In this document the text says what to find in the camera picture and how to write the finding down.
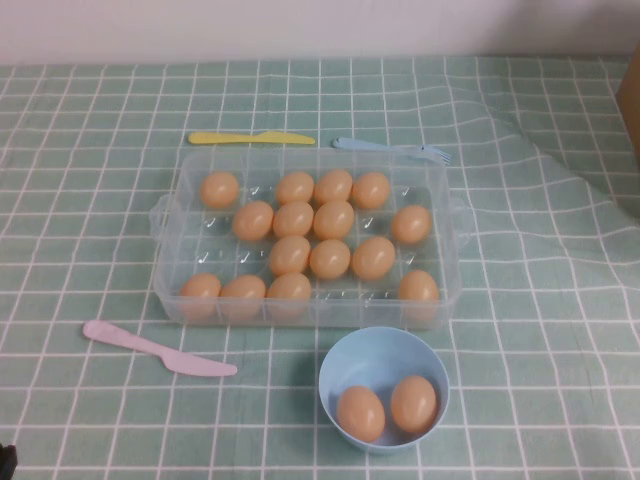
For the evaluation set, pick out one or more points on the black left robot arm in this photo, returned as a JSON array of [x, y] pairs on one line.
[[6, 462]]

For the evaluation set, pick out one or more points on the yellow plastic knife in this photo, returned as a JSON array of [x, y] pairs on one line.
[[240, 138]]

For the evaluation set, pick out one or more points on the light blue plastic fork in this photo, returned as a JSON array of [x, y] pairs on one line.
[[370, 146]]

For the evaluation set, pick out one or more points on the brown cardboard box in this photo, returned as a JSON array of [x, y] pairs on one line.
[[631, 110]]

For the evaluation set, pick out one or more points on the light blue plastic bowl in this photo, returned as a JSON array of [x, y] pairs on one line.
[[380, 355]]

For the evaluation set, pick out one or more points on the pink plastic knife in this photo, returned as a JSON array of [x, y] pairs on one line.
[[150, 348]]

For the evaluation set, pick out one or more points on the clear plastic egg box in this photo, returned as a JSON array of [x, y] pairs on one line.
[[215, 250]]

